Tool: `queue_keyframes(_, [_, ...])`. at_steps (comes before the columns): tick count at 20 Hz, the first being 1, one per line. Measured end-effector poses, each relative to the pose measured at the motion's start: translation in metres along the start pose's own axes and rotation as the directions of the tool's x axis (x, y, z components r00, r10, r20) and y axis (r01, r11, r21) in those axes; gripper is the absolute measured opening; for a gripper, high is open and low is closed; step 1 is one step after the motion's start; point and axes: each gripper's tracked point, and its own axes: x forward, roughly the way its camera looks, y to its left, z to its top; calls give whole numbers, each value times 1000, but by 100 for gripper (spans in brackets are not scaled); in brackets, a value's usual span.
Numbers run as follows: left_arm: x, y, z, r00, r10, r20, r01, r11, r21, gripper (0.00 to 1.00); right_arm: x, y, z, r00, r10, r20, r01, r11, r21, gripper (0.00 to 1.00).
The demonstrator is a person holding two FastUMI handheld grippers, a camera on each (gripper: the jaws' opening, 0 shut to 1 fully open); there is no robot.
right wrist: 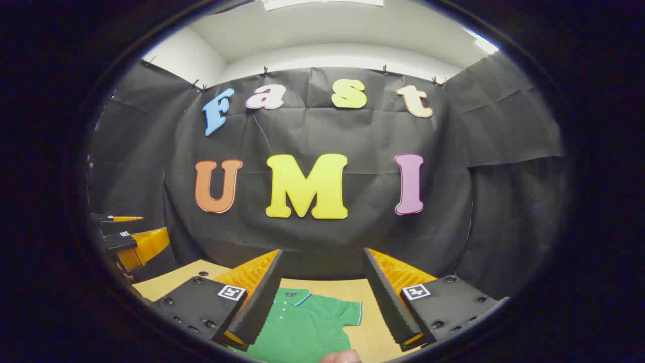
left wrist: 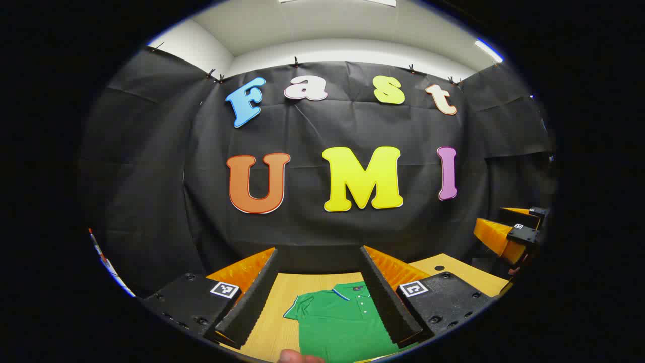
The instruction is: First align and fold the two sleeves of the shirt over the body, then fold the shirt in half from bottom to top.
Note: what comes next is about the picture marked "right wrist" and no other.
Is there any black backdrop cloth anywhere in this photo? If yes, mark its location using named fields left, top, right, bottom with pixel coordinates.
left=88, top=50, right=565, bottom=303

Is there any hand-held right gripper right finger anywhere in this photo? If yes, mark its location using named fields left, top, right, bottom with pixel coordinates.
left=363, top=247, right=510, bottom=352

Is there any ceiling light panel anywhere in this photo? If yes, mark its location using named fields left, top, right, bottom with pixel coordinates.
left=464, top=28, right=500, bottom=55
left=261, top=0, right=384, bottom=12

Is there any green T-shirt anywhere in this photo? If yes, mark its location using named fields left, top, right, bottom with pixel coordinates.
left=226, top=287, right=363, bottom=363

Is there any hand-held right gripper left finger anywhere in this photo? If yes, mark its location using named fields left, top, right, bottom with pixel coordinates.
left=149, top=249, right=284, bottom=352

